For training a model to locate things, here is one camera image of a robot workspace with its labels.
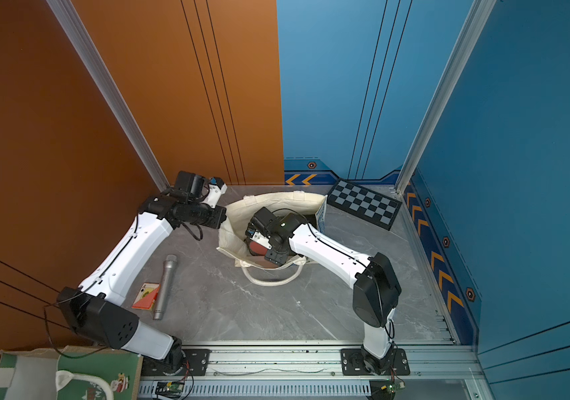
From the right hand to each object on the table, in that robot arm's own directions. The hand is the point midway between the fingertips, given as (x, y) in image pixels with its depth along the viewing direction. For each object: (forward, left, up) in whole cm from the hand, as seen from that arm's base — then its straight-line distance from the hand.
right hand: (282, 246), depth 84 cm
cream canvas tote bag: (+7, +16, +5) cm, 18 cm away
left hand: (+6, +18, +11) cm, 22 cm away
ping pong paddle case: (-6, +7, +8) cm, 13 cm away
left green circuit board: (-38, +32, -17) cm, 53 cm away
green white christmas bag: (-38, +43, +10) cm, 58 cm away
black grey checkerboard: (+29, -34, -10) cm, 46 cm away
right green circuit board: (-38, -32, -15) cm, 51 cm away
